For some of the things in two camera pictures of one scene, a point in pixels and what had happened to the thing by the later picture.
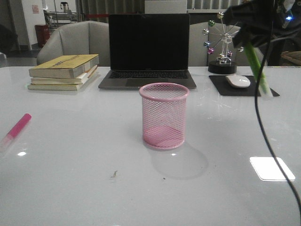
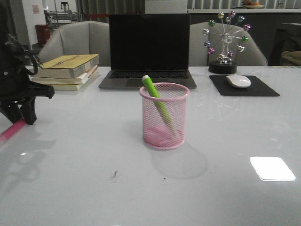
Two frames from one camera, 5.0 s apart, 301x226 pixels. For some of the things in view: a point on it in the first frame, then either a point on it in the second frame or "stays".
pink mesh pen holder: [163, 114] stays
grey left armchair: [87, 37] stays
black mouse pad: [224, 88] stays
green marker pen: [263, 86] → [154, 93]
